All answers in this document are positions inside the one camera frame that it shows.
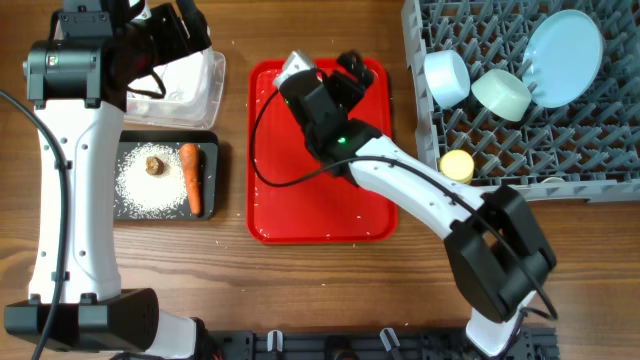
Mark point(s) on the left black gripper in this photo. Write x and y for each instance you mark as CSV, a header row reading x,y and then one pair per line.
x,y
172,21

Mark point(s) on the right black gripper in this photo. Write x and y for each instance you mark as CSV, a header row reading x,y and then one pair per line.
x,y
359,72

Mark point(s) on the light blue bowl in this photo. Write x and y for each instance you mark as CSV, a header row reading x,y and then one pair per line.
x,y
447,78

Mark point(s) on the orange carrot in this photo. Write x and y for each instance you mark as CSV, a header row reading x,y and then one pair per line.
x,y
189,157

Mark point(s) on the brown food scrap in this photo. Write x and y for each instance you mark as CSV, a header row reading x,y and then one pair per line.
x,y
154,166

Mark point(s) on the yellow plastic cup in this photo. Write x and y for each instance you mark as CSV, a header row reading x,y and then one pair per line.
x,y
457,165

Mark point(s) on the mint green bowl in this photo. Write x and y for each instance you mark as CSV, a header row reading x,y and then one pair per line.
x,y
503,94

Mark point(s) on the white rice pile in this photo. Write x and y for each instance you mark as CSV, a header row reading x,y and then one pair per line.
x,y
142,196

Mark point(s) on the large light blue plate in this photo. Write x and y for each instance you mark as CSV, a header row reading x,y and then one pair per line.
x,y
565,54

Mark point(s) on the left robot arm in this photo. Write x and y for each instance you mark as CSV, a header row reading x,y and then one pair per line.
x,y
78,80

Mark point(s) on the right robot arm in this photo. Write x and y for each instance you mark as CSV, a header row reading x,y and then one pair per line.
x,y
498,254

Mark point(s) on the clear plastic waste bin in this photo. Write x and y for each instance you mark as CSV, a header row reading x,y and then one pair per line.
x,y
194,88

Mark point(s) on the grey dishwasher rack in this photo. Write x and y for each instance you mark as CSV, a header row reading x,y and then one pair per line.
x,y
586,149

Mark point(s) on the red serving tray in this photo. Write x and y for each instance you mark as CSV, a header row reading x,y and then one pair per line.
x,y
324,209

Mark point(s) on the black rectangular tray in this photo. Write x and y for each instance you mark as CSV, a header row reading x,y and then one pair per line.
x,y
206,141

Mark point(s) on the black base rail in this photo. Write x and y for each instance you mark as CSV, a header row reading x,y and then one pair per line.
x,y
430,344

